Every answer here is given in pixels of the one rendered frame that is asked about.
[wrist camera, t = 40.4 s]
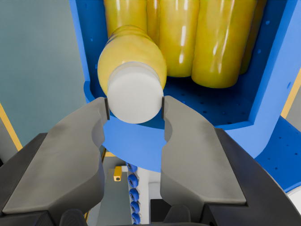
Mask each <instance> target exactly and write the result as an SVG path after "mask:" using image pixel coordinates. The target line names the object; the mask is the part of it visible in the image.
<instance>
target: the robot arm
mask: <svg viewBox="0 0 301 226"><path fill-rule="evenodd" d="M161 119H164V121H165V128H164V139H165V141H166V142H167V143H166V144H165V145H164V146H163V148H162V155H161V175H160V195H161V197H162V199H163V200H164V201H166V202H167V203H168V204H170V205H171V208H170V210H169V212H168V214H167V215H166V217H165V219H164V221H163V223H158V224H139V225H119V226H301V215H300V213H299V211H298V210H297V208H296V207H295V205H294V204H293V202H292V201H291V200H290V198H289V197H288V195H287V194H286V193H285V191H284V190H283V189H282V188H281V186H280V185H279V184H278V183H277V182H276V181H275V180H274V179H273V177H272V176H271V175H270V174H269V173H268V172H267V171H266V170H265V169H264V168H263V167H262V166H261V165H260V164H259V163H258V162H257V161H256V160H255V159H254V158H253V157H252V156H251V155H250V154H249V153H248V152H247V151H245V150H244V149H243V148H242V147H241V146H240V145H239V144H238V143H237V142H236V141H235V140H234V139H233V138H232V137H231V136H230V135H229V134H228V133H227V132H226V131H224V130H223V129H222V128H215V127H214V126H213V125H212V124H211V123H210V122H209V121H208V120H207V119H205V118H204V117H203V116H202V115H201V114H199V113H198V112H197V111H195V110H193V109H192V108H190V107H189V106H187V105H185V104H184V103H181V102H180V101H178V100H177V99H175V98H173V97H172V96H162V117H161ZM108 120H110V108H109V106H108V98H104V97H99V98H97V99H95V100H93V101H91V102H90V103H88V104H86V105H84V106H83V107H81V108H79V109H78V110H76V111H74V112H72V113H71V114H69V115H68V116H66V117H65V118H63V119H62V120H61V121H59V122H58V123H57V124H56V125H54V126H53V127H52V128H51V129H50V130H49V131H48V132H47V133H39V134H38V135H37V136H36V137H34V138H33V139H32V140H31V141H30V142H29V143H28V144H27V145H25V146H24V147H23V148H22V149H21V150H20V151H18V152H17V153H16V154H15V155H14V156H13V157H11V158H10V159H9V160H8V161H7V162H5V163H4V164H3V165H2V166H1V167H0V226H88V225H87V222H86V220H85V218H84V216H83V215H84V214H85V213H87V212H88V211H91V209H92V208H93V207H95V206H96V205H97V204H98V203H99V202H100V201H101V200H102V199H103V196H104V183H105V175H104V170H103V164H102V160H101V155H100V150H99V148H100V146H101V145H102V144H103V142H104V141H105V136H104V131H103V126H104V124H105V123H106V122H107V121H108Z"/></svg>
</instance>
